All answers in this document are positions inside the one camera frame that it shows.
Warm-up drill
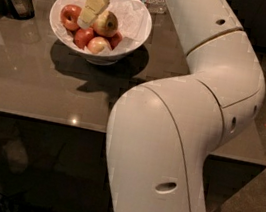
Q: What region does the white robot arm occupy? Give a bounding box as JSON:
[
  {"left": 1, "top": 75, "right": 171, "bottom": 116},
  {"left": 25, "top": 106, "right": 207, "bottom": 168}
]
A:
[{"left": 106, "top": 0, "right": 266, "bottom": 212}]

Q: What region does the white ceramic bowl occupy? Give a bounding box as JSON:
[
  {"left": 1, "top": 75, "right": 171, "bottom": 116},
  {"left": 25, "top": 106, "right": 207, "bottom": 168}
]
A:
[{"left": 42, "top": 0, "right": 157, "bottom": 73}]

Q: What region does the yellow-green top apple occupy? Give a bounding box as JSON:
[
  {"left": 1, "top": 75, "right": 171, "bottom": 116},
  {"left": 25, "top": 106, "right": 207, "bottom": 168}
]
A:
[{"left": 92, "top": 10, "right": 118, "bottom": 38}]

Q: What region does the red apple with sticker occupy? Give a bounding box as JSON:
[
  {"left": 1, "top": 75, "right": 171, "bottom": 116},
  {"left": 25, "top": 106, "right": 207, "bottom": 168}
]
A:
[{"left": 60, "top": 4, "right": 81, "bottom": 31}]

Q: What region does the dark red front apple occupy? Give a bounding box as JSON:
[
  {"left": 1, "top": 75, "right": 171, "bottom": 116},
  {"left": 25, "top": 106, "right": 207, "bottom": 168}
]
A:
[{"left": 74, "top": 28, "right": 94, "bottom": 49}]

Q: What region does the white paper bowl liner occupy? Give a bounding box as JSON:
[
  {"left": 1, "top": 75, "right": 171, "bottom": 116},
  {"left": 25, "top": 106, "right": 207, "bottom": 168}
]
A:
[{"left": 50, "top": 0, "right": 154, "bottom": 63}]

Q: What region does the red right apple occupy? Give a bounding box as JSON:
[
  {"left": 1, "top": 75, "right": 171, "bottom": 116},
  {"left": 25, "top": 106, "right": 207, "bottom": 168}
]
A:
[{"left": 108, "top": 31, "right": 123, "bottom": 49}]

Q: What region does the pale pink front apple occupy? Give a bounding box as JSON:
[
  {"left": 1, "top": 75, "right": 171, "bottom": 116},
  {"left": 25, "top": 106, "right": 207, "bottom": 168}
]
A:
[{"left": 87, "top": 36, "right": 111, "bottom": 54}]

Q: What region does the clear plastic package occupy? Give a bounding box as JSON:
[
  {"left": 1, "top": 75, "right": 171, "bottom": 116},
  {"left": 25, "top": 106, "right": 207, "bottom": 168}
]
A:
[{"left": 141, "top": 0, "right": 167, "bottom": 14}]

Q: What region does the black mesh utensil holder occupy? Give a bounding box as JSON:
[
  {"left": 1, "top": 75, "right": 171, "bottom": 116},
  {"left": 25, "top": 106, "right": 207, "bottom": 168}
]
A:
[{"left": 7, "top": 0, "right": 35, "bottom": 20}]

